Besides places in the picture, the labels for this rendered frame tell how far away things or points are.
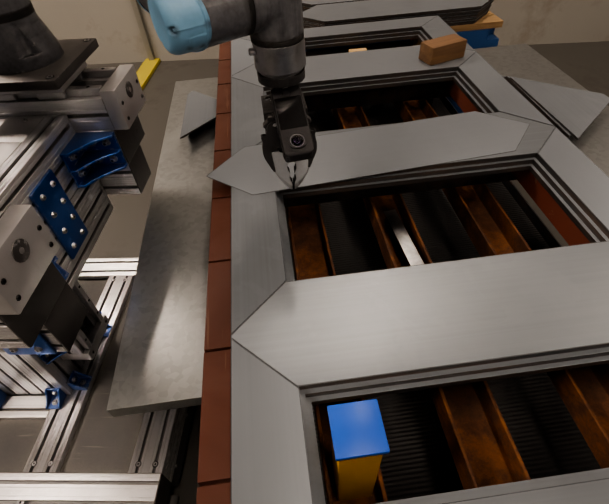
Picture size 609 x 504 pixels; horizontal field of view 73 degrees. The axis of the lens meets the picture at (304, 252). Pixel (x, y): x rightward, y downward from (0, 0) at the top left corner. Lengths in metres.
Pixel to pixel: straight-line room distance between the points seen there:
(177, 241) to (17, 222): 0.42
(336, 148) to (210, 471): 0.68
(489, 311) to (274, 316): 0.32
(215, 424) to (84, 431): 0.84
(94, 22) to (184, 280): 3.33
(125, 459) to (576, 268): 1.14
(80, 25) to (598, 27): 4.08
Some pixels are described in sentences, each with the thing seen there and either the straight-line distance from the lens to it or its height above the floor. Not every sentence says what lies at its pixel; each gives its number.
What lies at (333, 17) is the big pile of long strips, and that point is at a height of 0.85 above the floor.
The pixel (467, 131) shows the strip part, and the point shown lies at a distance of 1.06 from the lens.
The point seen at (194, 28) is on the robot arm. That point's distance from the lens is 0.56.
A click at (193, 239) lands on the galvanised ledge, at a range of 1.03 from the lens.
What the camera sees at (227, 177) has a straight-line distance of 0.90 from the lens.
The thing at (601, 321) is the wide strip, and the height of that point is 0.85.
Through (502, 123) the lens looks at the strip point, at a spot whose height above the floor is 0.85.
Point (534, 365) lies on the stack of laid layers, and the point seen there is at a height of 0.83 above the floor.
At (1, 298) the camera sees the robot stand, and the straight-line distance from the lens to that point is 0.69.
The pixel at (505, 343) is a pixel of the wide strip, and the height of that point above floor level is 0.85.
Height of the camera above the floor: 1.37
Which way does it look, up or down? 47 degrees down
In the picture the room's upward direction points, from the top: 4 degrees counter-clockwise
